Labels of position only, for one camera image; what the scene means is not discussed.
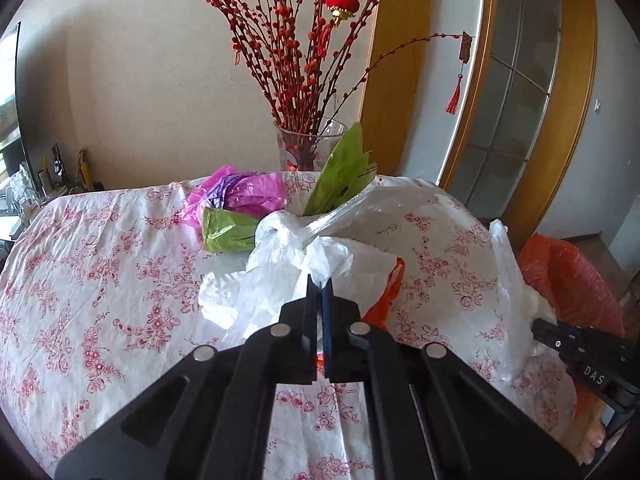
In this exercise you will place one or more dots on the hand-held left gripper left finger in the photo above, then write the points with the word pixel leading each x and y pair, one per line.
pixel 300 340

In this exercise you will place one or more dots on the clear plastic bag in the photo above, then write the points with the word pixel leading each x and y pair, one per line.
pixel 510 300

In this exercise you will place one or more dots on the crumpled light green bag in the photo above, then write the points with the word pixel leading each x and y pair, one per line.
pixel 230 230

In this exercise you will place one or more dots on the red plastic bin liner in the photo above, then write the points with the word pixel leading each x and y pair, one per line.
pixel 575 285

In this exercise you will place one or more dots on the clear glass vase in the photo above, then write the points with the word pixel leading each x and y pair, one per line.
pixel 300 152

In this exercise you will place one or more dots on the flat light green package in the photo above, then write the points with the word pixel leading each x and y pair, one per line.
pixel 345 165

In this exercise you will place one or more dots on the red tassel charm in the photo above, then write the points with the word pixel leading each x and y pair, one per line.
pixel 466 47

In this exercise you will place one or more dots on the dark upright object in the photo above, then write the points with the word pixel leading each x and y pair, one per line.
pixel 56 165

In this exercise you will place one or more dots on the red plastic bag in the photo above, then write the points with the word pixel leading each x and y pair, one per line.
pixel 385 305

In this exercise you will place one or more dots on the clear zip bag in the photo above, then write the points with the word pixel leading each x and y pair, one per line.
pixel 345 210

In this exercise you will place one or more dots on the red lantern ornament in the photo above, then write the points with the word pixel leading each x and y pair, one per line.
pixel 342 2

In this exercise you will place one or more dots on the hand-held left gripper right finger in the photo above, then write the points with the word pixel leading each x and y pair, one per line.
pixel 329 340

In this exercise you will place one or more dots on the red berry branches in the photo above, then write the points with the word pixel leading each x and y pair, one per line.
pixel 280 60

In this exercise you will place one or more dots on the white plastic bag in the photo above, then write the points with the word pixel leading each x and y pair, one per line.
pixel 250 290

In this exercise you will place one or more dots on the frosted glass door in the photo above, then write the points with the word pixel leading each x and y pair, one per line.
pixel 515 110

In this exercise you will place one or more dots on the person's bare foot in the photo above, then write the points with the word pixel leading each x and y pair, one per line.
pixel 595 440

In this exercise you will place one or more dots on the wooden door frame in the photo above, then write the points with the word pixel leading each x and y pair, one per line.
pixel 565 135

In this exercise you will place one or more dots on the floral tablecloth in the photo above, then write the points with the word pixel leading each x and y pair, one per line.
pixel 125 285

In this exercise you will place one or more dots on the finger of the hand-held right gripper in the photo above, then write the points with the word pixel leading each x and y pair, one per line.
pixel 580 355

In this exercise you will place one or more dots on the flat screen television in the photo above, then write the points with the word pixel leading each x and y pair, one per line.
pixel 10 110

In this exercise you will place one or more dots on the purple plastic bag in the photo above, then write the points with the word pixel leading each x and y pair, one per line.
pixel 220 191

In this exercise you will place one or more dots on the yellow black upright object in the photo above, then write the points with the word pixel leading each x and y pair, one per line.
pixel 84 170

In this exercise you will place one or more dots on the pink plastic bag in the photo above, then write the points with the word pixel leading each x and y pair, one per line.
pixel 255 195

